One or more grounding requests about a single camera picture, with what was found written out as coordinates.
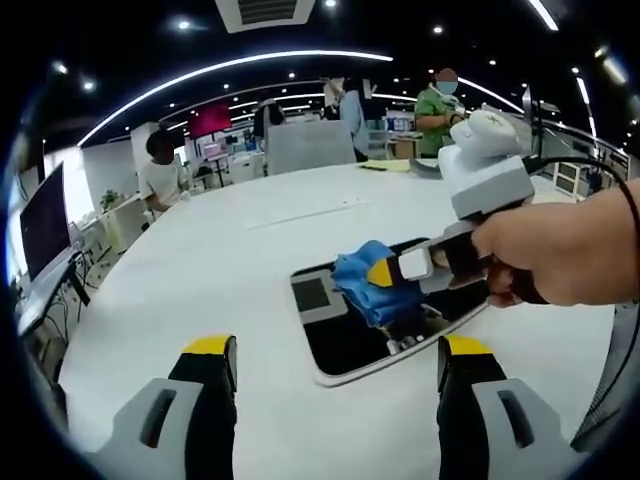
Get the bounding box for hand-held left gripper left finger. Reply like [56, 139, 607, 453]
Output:
[87, 333, 239, 480]

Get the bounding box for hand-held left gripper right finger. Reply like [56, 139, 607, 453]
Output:
[435, 334, 584, 480]

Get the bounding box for blue cleaning cloth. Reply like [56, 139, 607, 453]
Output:
[332, 239, 426, 329]

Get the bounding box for black tablet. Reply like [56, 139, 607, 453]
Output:
[289, 237, 494, 389]

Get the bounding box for person's right hand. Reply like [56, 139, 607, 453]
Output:
[469, 192, 626, 307]

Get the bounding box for curved ceiling light strip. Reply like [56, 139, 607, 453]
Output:
[77, 49, 395, 147]
[457, 77, 526, 114]

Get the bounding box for person's grey clothing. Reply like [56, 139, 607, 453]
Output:
[569, 302, 640, 454]

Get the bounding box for white partition board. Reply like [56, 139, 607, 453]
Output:
[267, 121, 357, 176]

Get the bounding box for straight ceiling light strip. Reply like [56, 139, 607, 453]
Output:
[527, 0, 560, 31]

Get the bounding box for small grey desk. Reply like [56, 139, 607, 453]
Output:
[14, 249, 92, 341]

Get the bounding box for white low cabinet row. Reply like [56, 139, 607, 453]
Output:
[79, 192, 151, 251]

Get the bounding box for dark computer monitor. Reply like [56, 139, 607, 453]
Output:
[18, 162, 74, 281]

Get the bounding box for ceiling air vent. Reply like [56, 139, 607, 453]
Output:
[214, 0, 316, 34]

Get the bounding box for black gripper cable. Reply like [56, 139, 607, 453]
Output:
[519, 155, 640, 236]

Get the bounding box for red wall screen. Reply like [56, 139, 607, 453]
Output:
[188, 104, 234, 140]

